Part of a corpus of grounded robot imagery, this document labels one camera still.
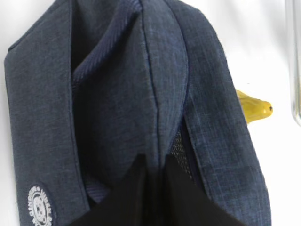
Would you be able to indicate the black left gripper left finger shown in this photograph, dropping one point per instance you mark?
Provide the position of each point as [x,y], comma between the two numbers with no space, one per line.
[125,204]

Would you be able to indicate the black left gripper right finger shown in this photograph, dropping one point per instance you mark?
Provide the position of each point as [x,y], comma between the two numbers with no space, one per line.
[185,204]

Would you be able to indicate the dark blue lunch bag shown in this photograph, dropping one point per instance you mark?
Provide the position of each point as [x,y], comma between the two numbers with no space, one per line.
[94,83]

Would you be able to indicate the yellow wrinkled squash toy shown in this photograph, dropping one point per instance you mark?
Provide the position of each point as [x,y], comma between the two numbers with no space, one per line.
[254,109]

